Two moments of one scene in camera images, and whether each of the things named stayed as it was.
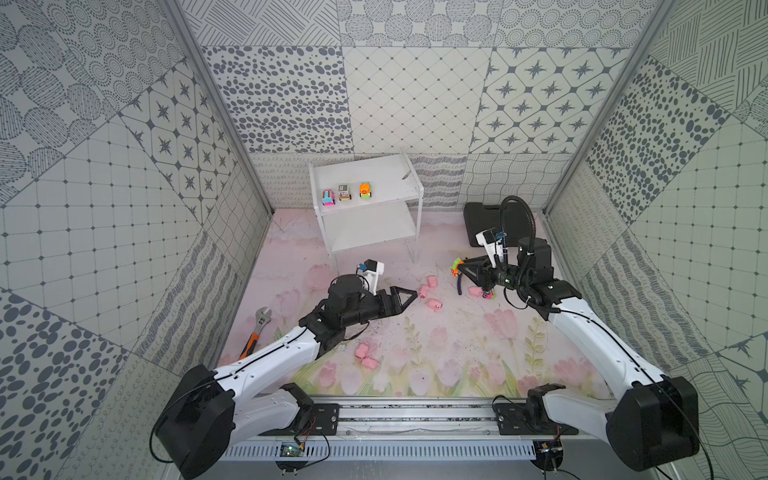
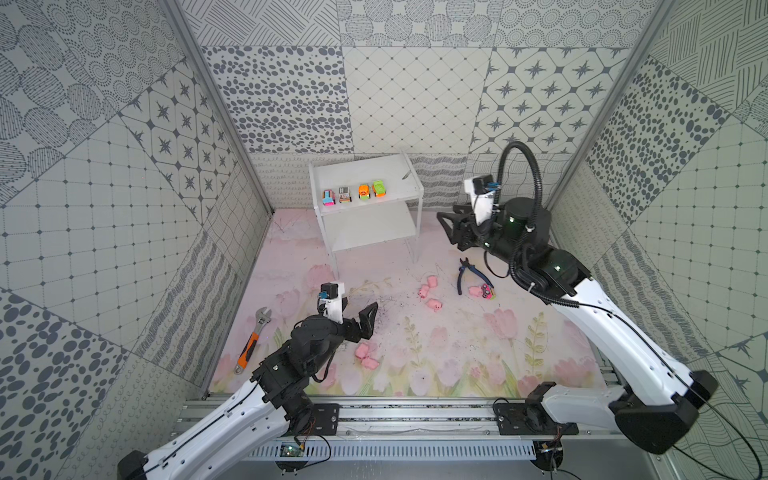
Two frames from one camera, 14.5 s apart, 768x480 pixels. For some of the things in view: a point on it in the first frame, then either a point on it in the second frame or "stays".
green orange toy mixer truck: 365,190 stays
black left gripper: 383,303 → 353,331
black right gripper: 482,271 → 465,228
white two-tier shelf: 367,201 stays
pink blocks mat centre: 434,304 stays
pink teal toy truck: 328,197 stays
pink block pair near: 362,350 stays
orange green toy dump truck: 454,268 → 379,188
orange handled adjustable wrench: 262,318 stays
